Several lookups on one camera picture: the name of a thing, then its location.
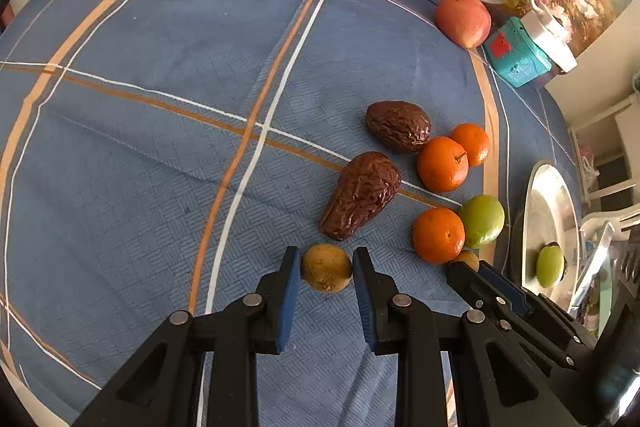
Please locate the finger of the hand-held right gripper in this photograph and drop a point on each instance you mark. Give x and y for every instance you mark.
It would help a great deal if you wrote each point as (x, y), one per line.
(505, 284)
(480, 294)

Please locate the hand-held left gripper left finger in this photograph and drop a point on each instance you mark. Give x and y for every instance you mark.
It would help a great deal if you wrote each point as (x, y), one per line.
(290, 302)

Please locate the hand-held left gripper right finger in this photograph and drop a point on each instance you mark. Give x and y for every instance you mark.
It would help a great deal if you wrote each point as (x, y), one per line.
(362, 307)

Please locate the brown longan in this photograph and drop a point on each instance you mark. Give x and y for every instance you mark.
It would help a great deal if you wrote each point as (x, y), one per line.
(327, 268)
(469, 259)

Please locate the round metal plate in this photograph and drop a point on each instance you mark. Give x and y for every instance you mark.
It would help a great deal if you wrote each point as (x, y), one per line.
(545, 207)

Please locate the red apple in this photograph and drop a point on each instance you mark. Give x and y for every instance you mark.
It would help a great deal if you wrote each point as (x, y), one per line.
(462, 18)

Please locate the white shelf unit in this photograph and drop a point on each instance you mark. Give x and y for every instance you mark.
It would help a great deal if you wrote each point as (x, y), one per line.
(612, 219)

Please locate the orange tangerine with stem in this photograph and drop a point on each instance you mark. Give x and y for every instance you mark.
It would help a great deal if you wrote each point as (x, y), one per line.
(442, 164)

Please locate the blue plaid tablecloth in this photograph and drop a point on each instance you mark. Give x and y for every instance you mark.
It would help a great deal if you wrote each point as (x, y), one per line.
(150, 132)

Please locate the small dark brown avocado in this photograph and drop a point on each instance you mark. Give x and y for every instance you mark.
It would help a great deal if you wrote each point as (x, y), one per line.
(398, 127)

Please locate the white wooden shelf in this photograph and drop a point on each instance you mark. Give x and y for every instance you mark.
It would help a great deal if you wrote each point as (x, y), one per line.
(595, 102)

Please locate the large dark brown avocado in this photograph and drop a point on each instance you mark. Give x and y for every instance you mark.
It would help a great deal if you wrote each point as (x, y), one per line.
(361, 194)

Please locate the white power strip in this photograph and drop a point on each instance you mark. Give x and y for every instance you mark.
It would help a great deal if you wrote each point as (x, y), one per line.
(550, 38)

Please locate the teal plastic box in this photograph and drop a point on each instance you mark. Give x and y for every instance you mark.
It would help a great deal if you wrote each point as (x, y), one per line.
(520, 57)

